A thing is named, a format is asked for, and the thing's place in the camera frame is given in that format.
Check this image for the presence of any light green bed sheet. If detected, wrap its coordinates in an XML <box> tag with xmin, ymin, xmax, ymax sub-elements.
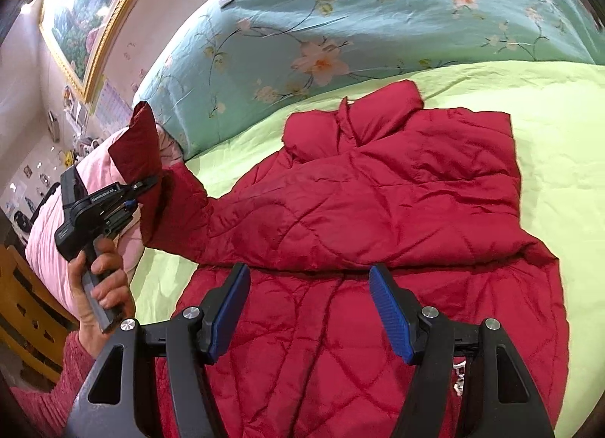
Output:
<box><xmin>127</xmin><ymin>60</ymin><xmax>605</xmax><ymax>438</ymax></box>

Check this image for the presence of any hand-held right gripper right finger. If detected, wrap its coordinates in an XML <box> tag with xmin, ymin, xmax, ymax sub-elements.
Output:
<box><xmin>369</xmin><ymin>263</ymin><xmax>557</xmax><ymax>438</ymax></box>

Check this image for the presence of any person's left hand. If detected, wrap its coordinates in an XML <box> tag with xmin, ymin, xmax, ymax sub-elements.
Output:
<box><xmin>67</xmin><ymin>242</ymin><xmax>137</xmax><ymax>359</ymax></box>

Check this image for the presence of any red quilted jacket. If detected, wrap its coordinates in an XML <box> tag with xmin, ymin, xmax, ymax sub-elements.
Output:
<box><xmin>108</xmin><ymin>79</ymin><xmax>571</xmax><ymax>438</ymax></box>

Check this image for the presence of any teal floral quilt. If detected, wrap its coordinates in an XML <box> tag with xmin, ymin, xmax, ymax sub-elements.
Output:
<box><xmin>132</xmin><ymin>0</ymin><xmax>605</xmax><ymax>163</ymax></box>

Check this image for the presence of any person's left forearm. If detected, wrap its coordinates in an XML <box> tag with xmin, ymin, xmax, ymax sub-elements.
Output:
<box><xmin>9</xmin><ymin>331</ymin><xmax>99</xmax><ymax>438</ymax></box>

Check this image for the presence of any wall calendar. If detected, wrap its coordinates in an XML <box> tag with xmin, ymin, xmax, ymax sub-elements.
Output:
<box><xmin>96</xmin><ymin>79</ymin><xmax>134</xmax><ymax>130</ymax></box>

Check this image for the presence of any pink patterned cloth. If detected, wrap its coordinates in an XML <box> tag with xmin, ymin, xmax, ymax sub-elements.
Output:
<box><xmin>158</xmin><ymin>128</ymin><xmax>186</xmax><ymax>165</ymax></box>

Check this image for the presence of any pink quilt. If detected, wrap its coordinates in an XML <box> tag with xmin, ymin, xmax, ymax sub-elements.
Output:
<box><xmin>25</xmin><ymin>128</ymin><xmax>186</xmax><ymax>322</ymax></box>

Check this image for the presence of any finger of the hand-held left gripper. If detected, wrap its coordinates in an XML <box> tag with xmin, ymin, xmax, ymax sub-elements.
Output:
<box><xmin>106</xmin><ymin>199</ymin><xmax>141</xmax><ymax>231</ymax></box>
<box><xmin>123</xmin><ymin>175</ymin><xmax>160</xmax><ymax>195</ymax></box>

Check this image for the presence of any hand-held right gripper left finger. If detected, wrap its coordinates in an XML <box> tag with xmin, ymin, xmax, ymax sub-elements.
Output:
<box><xmin>66</xmin><ymin>262</ymin><xmax>251</xmax><ymax>438</ymax></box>

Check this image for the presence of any wooden chair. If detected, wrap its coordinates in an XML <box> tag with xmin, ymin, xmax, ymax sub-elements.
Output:
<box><xmin>0</xmin><ymin>244</ymin><xmax>79</xmax><ymax>373</ymax></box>

